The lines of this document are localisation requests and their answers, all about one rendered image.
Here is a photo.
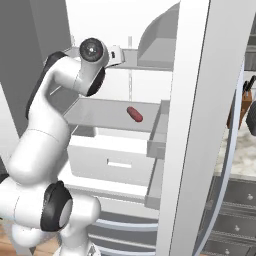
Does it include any grey fridge door bin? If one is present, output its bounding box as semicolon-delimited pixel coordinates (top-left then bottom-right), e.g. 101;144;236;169
144;158;165;211
146;99;171;160

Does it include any white freezer drawer front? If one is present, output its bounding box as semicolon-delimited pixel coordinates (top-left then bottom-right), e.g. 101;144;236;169
85;210;160;256

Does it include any white fridge door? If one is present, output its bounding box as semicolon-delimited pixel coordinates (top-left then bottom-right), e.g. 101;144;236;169
155;0;256;256

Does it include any white fridge body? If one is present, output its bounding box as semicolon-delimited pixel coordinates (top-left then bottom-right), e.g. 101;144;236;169
0;0;181;256

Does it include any dark round object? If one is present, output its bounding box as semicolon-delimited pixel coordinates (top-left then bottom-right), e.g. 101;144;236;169
245;100;256;137

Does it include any brown knife block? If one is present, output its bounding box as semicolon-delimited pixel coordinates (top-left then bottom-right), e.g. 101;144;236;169
226;75;256;130

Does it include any red salami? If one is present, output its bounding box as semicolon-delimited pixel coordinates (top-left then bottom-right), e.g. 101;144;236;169
126;106;144;124

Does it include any white fridge crisper drawer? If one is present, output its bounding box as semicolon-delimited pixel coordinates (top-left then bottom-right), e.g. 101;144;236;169
66;133;157;188

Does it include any grey glass fridge shelf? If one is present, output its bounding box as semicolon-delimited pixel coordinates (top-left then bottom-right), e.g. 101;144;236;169
62;97;162;134
61;45;175;72

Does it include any dark grey drawer cabinet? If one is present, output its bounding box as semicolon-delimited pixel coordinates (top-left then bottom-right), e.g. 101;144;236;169
199;175;256;256

